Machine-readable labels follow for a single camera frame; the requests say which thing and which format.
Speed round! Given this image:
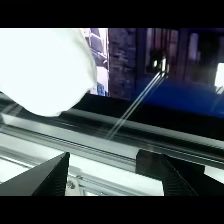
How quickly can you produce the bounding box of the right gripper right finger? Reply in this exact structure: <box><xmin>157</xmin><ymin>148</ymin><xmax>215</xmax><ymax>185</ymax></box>
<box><xmin>159</xmin><ymin>153</ymin><xmax>224</xmax><ymax>197</ymax></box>

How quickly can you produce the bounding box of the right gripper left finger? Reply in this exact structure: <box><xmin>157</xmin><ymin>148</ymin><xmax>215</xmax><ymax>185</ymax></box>
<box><xmin>0</xmin><ymin>151</ymin><xmax>71</xmax><ymax>197</ymax></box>

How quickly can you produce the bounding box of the white garment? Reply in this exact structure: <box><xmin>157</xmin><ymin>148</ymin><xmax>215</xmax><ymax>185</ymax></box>
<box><xmin>0</xmin><ymin>28</ymin><xmax>99</xmax><ymax>118</ymax></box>

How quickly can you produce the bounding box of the silver frame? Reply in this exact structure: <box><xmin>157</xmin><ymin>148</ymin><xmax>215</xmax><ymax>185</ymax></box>
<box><xmin>0</xmin><ymin>93</ymin><xmax>224</xmax><ymax>197</ymax></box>

